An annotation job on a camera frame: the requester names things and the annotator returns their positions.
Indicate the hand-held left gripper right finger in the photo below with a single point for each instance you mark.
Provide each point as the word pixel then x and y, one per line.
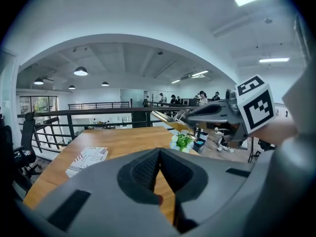
pixel 217 181

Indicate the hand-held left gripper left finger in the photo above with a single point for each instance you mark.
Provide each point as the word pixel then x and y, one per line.
pixel 103 194

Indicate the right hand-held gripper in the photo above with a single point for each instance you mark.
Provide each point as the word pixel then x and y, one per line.
pixel 256 107

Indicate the brown object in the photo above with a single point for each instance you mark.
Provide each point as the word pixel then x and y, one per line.
pixel 170 121

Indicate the person's right forearm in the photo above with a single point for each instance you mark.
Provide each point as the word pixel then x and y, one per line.
pixel 276 131

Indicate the dark blue box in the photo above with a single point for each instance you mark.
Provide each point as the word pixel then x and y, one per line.
pixel 199 146

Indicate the striped printed book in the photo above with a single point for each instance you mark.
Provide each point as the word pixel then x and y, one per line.
pixel 86 160

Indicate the small green potted plant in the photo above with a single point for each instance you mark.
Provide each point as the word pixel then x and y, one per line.
pixel 183 141

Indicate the wooden table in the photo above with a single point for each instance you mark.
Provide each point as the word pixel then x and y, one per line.
pixel 123 139

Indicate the person's grey shirt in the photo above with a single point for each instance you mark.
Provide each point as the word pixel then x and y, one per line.
pixel 293 181

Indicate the frosted glass partition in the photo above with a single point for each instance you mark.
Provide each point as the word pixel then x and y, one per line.
pixel 132 97

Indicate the black metal railing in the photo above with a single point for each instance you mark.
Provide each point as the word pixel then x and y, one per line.
pixel 98 105
pixel 98 111

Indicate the black office chair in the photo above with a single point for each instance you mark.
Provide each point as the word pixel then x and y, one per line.
pixel 27 134

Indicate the black dome pendant lamp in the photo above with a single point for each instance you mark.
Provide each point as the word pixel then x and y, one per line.
pixel 71 87
pixel 38 81
pixel 105 84
pixel 80 71

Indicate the glass window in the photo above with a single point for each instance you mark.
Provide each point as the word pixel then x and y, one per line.
pixel 37 104

